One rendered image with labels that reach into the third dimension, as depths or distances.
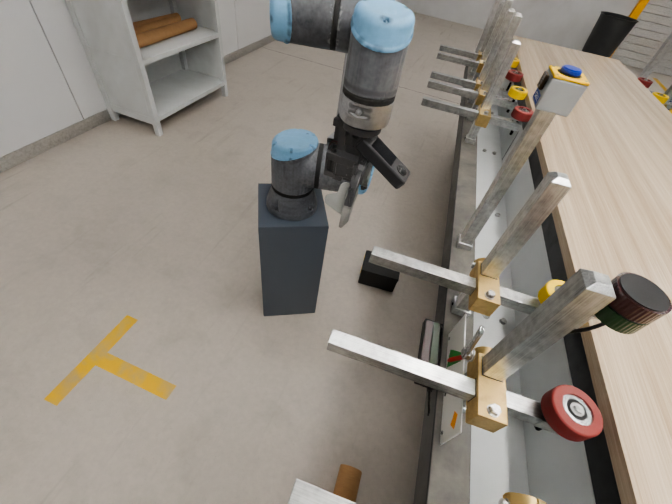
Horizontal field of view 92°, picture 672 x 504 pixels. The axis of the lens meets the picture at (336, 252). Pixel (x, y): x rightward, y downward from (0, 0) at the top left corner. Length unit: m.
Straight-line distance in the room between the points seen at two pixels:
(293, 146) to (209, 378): 1.00
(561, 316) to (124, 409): 1.45
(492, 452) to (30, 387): 1.60
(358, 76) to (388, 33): 0.07
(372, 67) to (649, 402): 0.72
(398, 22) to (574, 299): 0.43
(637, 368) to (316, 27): 0.83
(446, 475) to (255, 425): 0.86
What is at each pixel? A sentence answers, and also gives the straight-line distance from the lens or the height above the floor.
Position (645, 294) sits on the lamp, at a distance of 0.53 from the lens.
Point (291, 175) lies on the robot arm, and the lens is 1.08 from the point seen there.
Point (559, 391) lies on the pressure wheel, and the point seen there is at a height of 0.91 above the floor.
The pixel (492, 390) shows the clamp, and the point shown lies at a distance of 0.67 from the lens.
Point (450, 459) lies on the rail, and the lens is 0.78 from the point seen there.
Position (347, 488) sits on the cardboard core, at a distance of 1.35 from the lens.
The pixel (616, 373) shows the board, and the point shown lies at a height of 0.90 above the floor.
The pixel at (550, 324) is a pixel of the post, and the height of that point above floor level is 1.05.
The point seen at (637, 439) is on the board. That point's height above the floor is 0.90.
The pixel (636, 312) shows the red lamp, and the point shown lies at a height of 1.13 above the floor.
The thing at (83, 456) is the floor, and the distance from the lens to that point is 1.58.
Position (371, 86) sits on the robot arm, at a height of 1.22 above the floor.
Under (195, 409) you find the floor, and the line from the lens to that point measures 1.50.
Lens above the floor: 1.41
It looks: 47 degrees down
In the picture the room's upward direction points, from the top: 11 degrees clockwise
